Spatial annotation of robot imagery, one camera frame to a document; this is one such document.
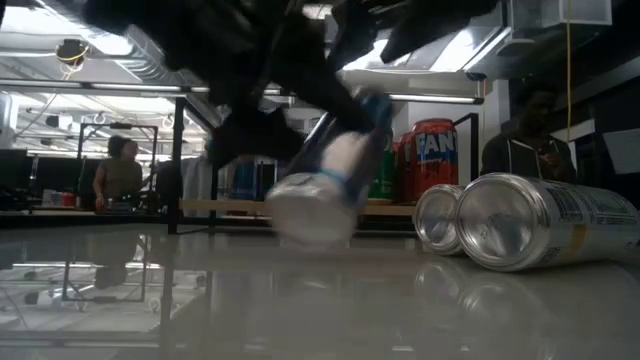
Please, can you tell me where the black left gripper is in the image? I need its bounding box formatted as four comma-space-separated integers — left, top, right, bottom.
164, 0, 381, 170

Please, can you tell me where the blue silver Red Bull can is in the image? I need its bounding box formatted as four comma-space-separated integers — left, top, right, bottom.
230, 157, 261, 202
266, 92, 395, 250

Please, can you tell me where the green soda can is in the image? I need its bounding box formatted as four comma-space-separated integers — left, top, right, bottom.
368, 127, 399, 201

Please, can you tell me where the silver Celsius can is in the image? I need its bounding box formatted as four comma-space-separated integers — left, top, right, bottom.
453, 173, 640, 274
413, 183, 469, 257

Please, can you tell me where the white hanging cloth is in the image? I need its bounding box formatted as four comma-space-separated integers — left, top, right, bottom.
180, 155, 215, 217

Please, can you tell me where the white ceiling box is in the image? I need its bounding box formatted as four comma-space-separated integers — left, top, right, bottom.
509, 0, 614, 29

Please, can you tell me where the white glossy table mat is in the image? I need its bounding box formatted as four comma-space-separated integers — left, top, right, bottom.
0, 224, 640, 360

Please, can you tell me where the black round ceiling device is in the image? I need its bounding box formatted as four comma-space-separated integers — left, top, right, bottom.
54, 38, 91, 66

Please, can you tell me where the white board panel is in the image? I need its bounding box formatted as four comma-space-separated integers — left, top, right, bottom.
602, 128, 640, 175

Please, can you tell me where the black monitor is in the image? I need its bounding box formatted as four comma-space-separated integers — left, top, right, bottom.
0, 148, 32, 192
32, 156, 104, 197

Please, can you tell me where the dark background desk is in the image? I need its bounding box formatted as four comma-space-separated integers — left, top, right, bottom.
0, 207, 171, 227

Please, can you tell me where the wooden shelf with black frame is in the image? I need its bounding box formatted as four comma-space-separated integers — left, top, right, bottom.
167, 94, 480, 235

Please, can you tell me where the long corrugated silver duct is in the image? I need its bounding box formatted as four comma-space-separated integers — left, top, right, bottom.
112, 22, 204, 90

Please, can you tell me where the black background frame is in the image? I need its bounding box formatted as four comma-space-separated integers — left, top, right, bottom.
77, 122, 160, 216

